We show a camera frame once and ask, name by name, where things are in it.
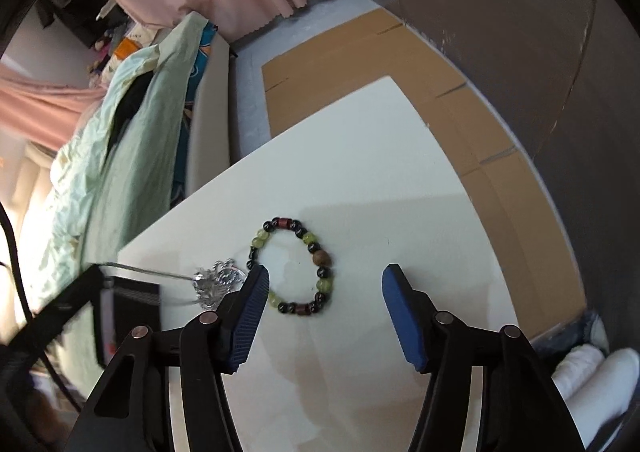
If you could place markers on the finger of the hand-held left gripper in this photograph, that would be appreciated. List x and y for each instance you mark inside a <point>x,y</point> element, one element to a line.
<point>60,307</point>

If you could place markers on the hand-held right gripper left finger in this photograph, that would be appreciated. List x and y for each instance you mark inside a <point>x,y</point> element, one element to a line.
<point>245,327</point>

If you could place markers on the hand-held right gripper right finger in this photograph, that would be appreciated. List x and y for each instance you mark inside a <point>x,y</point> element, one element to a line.
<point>405,327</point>

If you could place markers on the silver ornate hairpin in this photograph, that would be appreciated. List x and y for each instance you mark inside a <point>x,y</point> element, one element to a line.
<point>217,282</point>

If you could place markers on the black jewelry box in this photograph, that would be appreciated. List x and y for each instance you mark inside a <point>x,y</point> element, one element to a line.
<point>135,292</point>

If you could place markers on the green bed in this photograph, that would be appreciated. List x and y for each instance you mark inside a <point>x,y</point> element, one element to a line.
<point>115,212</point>

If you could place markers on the white socked foot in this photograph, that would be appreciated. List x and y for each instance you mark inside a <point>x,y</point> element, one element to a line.
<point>580,367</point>
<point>610,397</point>

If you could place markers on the black garment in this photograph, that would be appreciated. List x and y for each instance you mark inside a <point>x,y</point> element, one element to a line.
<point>125,107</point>

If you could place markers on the light green quilt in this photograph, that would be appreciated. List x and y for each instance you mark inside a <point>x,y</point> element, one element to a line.
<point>160,97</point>

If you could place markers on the blue printed bed sheet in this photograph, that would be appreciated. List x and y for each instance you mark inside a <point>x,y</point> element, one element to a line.
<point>192,97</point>

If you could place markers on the orange box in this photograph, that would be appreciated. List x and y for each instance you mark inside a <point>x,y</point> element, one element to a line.
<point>125,48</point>

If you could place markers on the cluttered side table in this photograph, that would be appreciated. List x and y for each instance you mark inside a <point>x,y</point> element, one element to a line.
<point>120,37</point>

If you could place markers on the flat brown cardboard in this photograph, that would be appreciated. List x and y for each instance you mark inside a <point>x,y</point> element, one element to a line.
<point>350,47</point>

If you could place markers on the dark hanging clothes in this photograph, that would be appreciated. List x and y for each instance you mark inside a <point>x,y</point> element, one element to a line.
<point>75,12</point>

